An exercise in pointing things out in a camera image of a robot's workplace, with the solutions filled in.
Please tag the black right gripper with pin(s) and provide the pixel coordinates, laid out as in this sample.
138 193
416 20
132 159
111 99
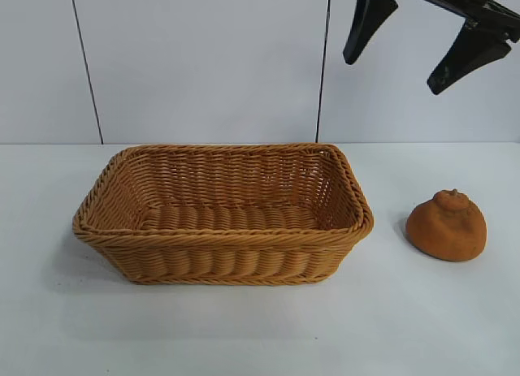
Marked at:
467 2

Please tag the orange with knobbed top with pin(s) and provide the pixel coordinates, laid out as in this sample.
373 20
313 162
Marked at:
447 230

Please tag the woven wicker basket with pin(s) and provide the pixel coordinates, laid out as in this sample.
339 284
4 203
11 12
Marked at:
227 254

